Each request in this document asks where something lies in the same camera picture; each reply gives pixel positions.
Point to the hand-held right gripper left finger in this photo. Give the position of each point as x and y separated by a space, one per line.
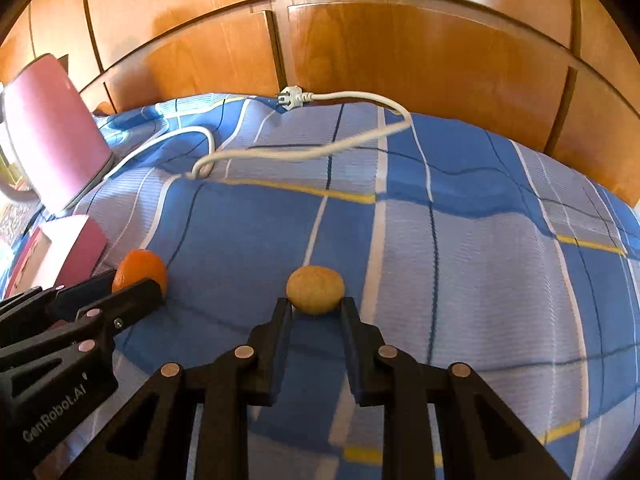
277 340

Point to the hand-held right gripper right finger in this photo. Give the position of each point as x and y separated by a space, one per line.
352 345

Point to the pink tray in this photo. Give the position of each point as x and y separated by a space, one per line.
80 250

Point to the pink electric kettle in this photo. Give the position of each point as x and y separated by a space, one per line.
50 130

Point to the wooden headboard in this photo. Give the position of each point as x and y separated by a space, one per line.
400 50

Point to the orange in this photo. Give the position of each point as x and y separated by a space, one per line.
142 267

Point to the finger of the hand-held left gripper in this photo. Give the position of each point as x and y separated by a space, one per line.
140 297
85 287

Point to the blue plaid bed sheet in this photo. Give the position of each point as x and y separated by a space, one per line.
450 260

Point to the tan kiwi fruit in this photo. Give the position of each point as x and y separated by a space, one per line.
315 290

